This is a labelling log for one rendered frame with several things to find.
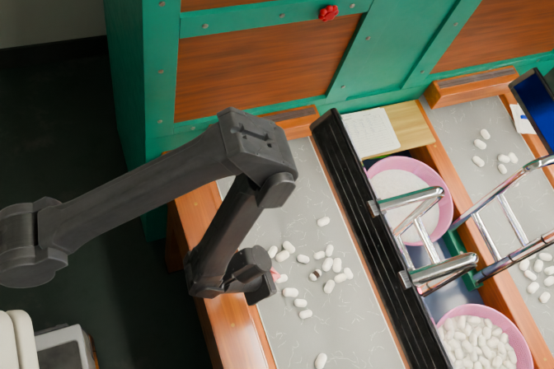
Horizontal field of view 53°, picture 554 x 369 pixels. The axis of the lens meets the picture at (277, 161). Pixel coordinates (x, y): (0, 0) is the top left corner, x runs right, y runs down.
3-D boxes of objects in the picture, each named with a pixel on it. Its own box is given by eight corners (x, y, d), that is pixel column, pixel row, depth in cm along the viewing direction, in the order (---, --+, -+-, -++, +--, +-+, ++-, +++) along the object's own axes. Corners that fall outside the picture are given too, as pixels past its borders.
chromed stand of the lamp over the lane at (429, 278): (340, 336, 141) (410, 291, 102) (312, 263, 149) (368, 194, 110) (403, 314, 147) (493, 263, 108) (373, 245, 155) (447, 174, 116)
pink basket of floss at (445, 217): (420, 273, 153) (435, 263, 145) (335, 225, 155) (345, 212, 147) (449, 199, 167) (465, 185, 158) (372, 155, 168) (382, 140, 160)
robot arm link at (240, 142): (248, 81, 72) (267, 143, 67) (288, 129, 83) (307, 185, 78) (-17, 217, 82) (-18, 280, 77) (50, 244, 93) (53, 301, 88)
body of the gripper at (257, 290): (260, 249, 121) (238, 249, 115) (275, 294, 117) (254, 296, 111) (238, 262, 124) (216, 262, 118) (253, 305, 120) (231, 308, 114)
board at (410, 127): (335, 167, 153) (335, 165, 152) (315, 122, 159) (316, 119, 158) (434, 143, 164) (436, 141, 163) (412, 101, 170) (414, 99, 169)
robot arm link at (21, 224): (-33, 235, 81) (-35, 268, 78) (18, 205, 78) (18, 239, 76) (19, 250, 89) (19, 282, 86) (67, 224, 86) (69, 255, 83)
